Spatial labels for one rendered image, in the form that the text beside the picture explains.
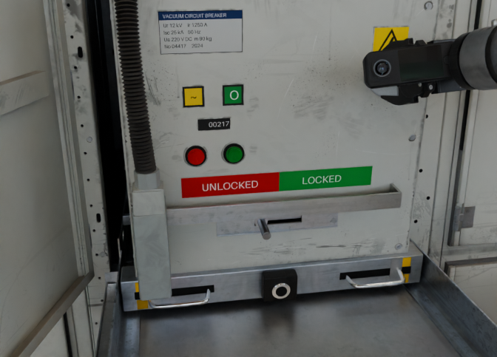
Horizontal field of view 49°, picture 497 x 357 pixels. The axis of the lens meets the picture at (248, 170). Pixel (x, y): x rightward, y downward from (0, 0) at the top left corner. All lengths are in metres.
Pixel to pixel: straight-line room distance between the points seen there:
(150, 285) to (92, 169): 0.27
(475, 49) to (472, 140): 0.47
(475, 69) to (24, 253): 0.69
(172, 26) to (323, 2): 0.22
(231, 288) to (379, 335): 0.26
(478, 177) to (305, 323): 0.47
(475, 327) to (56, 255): 0.70
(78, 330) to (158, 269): 0.38
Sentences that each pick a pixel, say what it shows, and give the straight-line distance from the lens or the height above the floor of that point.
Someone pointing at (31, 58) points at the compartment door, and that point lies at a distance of 0.93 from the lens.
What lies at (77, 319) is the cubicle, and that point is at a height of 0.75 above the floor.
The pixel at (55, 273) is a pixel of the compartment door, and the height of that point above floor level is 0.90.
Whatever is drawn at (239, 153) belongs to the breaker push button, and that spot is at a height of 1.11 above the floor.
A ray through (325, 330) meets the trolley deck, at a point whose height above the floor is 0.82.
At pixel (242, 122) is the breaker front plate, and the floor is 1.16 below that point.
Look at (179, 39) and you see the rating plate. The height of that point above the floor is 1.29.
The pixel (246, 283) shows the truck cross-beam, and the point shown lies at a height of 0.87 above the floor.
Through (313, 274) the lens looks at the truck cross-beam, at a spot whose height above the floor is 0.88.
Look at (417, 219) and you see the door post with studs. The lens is 1.18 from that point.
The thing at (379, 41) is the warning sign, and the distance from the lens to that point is 0.88.
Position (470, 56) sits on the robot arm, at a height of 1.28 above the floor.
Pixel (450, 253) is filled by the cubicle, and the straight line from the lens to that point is 1.25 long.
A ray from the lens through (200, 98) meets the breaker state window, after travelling 0.84.
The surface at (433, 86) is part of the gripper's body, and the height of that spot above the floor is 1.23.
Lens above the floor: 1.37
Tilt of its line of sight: 19 degrees down
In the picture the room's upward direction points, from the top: 1 degrees counter-clockwise
